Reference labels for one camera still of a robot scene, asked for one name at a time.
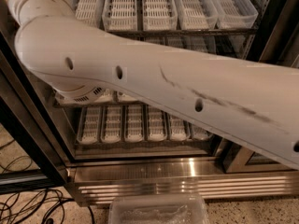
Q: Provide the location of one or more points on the open fridge door left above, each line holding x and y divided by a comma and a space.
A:
20, 116

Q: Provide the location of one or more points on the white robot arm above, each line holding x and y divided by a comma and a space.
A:
253, 104

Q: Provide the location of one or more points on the clear plastic floor container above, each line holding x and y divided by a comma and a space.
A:
159, 209

